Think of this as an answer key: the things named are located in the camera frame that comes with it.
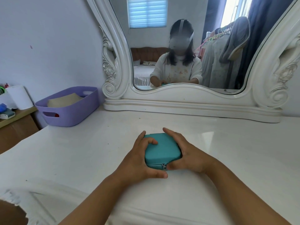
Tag person's left hand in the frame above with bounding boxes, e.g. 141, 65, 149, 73
116, 131, 169, 183

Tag person's right hand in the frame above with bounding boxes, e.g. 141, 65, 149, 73
163, 127, 216, 174

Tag teal zip case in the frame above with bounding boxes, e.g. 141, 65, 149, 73
143, 133, 183, 171

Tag person's left forearm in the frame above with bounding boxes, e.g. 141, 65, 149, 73
58, 171, 139, 225

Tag person's right forearm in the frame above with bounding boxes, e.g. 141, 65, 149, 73
204, 159, 292, 225

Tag white ornate framed mirror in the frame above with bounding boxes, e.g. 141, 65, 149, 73
85, 0, 300, 123

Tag purple plastic basket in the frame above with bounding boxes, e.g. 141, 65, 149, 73
35, 86, 100, 127

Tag beige pouch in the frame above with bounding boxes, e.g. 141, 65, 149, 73
47, 93, 84, 108

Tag white frayed cloth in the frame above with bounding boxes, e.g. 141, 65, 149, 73
0, 188, 32, 219

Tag wooden side cabinet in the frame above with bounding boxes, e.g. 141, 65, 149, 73
0, 106, 41, 155

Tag white paper roll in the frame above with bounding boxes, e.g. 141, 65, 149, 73
6, 85, 35, 110

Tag grey-green small box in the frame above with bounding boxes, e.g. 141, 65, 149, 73
0, 109, 16, 120

